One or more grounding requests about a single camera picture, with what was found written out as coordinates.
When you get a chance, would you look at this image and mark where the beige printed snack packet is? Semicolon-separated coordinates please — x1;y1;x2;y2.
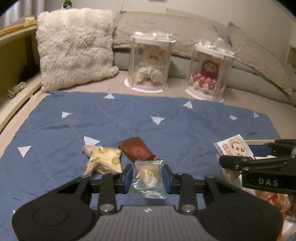
213;134;255;181

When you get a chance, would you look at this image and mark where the green white pastry packet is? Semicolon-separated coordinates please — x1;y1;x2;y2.
129;160;167;199

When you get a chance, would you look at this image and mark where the orange long snack pack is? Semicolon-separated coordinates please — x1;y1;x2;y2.
255;190;292;216

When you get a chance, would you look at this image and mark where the white cardboard tray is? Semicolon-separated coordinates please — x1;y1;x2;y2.
214;135;295;240

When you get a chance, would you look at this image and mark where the cream gold-print snack bag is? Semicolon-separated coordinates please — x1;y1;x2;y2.
82;145;122;176

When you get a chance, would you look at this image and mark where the dark brown chocolate packet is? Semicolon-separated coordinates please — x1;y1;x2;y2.
118;137;160;164

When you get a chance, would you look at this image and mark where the blue triangle-pattern quilt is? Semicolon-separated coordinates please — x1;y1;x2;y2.
1;91;280;240

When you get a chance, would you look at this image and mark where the grey folded duvet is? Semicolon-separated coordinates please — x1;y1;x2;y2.
113;51;296;106

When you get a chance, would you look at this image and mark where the clear case red doll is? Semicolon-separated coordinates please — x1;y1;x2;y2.
185;37;235;102

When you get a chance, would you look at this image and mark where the beige flat pillow right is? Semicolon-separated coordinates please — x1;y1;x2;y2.
227;22;292;95

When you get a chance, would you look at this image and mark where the beige flat pillow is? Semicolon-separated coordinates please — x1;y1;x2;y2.
227;22;292;95
113;11;218;58

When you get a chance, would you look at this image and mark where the clear case white doll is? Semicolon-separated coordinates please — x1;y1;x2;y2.
124;32;176;93

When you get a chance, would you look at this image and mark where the small figurine on shelf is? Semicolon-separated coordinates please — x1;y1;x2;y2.
8;82;27;98

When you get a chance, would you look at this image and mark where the beige flat pillow left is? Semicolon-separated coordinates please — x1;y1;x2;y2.
113;11;218;58

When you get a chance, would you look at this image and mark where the white fluffy pillow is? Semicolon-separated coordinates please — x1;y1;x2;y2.
36;8;119;92

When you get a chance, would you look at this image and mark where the wooden bed-side shelf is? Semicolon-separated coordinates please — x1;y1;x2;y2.
1;16;41;130

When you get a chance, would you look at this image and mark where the green glass bottle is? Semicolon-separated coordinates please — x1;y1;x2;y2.
62;0;72;9

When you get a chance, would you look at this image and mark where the grey window curtain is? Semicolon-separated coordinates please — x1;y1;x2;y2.
1;0;47;29

